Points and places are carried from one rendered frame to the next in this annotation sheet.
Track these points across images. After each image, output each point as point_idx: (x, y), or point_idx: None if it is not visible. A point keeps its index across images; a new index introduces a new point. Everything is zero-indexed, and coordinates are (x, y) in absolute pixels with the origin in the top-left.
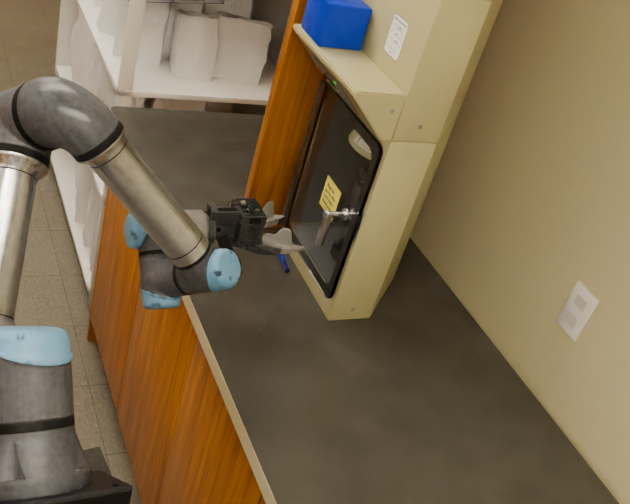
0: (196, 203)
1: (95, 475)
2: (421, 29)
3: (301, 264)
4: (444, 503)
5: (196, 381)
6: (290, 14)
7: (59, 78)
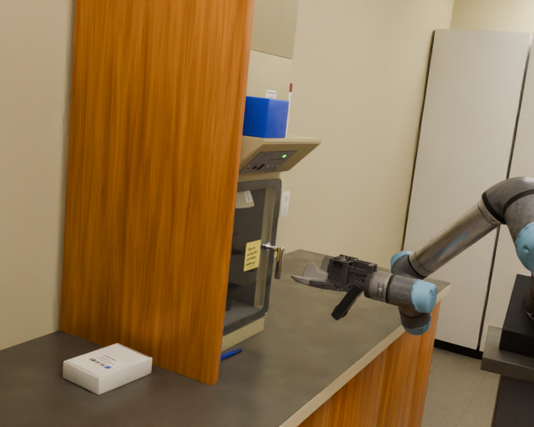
0: (223, 411)
1: (512, 313)
2: (285, 88)
3: (230, 340)
4: (329, 291)
5: (336, 426)
6: (236, 141)
7: (528, 177)
